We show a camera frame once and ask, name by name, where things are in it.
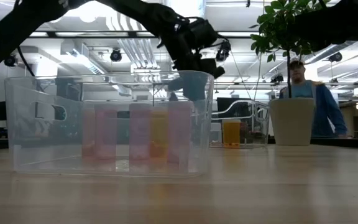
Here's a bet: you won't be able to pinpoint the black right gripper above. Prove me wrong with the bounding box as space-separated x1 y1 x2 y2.
293 6 354 52

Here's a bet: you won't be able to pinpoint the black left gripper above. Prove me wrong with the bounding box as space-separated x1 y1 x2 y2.
166 34 226 102

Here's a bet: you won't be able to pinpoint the clear pill bottle white cap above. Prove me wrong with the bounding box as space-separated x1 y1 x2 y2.
210 122 223 146

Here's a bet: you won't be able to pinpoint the large orange pill bottle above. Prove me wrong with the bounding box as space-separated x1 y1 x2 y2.
221 119 241 147

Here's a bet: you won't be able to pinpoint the clear bottle red pills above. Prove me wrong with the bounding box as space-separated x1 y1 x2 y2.
240 121 260 144

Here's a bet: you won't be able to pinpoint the clear plastic bin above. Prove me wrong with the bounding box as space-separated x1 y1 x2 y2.
209 99 270 149

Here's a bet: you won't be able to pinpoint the frosted plastic bin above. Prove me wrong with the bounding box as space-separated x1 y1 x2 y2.
4 70 215 179

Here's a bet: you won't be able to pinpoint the black ceiling spotlight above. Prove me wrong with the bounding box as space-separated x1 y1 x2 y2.
4 55 17 68
109 49 123 62
215 40 232 62
328 52 343 63

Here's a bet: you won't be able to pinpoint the green leafy plant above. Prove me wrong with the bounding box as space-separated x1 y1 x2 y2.
249 0 332 99

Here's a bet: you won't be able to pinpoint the person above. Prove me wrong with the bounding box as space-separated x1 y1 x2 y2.
278 58 349 139

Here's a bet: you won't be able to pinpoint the white plant pot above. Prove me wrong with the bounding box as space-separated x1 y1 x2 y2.
268 98 316 146

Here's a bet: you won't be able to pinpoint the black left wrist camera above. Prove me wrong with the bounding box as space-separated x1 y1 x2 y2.
182 19 219 51

